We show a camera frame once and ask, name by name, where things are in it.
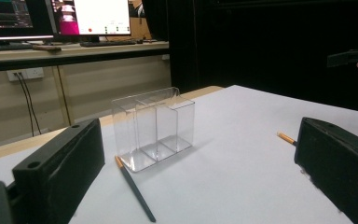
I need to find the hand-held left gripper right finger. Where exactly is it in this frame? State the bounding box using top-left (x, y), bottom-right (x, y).
top-left (294, 117), bottom-right (358, 224)

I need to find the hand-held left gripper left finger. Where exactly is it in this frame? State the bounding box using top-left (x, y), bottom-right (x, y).
top-left (12, 118), bottom-right (105, 224)

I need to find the dark pencil with orange end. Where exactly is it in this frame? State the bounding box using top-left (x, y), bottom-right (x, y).
top-left (276, 132), bottom-right (298, 147)
top-left (115, 155), bottom-right (157, 223)

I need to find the clear acrylic pencil holder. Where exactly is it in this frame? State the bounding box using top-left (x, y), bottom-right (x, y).
top-left (111, 86), bottom-right (196, 173)

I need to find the wooden table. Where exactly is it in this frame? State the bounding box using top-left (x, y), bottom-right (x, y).
top-left (0, 85), bottom-right (225, 164)

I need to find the black curtain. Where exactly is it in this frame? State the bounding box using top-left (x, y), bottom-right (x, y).
top-left (141, 0), bottom-right (358, 115)

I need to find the white table mat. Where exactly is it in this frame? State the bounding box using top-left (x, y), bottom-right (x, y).
top-left (0, 84), bottom-right (358, 224)

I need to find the brown object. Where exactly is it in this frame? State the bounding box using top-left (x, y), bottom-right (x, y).
top-left (32, 44), bottom-right (62, 53)

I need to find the black keyboard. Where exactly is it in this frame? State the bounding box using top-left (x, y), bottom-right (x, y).
top-left (0, 42), bottom-right (34, 53)
top-left (79, 39), bottom-right (138, 48)

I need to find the monitor with white window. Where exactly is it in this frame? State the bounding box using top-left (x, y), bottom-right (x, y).
top-left (45, 0), bottom-right (132, 38)

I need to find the monitor with dark screen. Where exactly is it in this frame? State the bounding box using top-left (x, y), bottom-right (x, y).
top-left (0, 0), bottom-right (55, 42)

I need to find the cardboard box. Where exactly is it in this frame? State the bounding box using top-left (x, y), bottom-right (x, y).
top-left (129, 0), bottom-right (152, 40)

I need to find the black wall cable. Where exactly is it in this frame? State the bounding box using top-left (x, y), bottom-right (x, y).
top-left (18, 72), bottom-right (43, 135)
top-left (13, 72), bottom-right (35, 138)

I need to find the white wall socket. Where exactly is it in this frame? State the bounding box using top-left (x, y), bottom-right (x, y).
top-left (7, 67), bottom-right (45, 82)

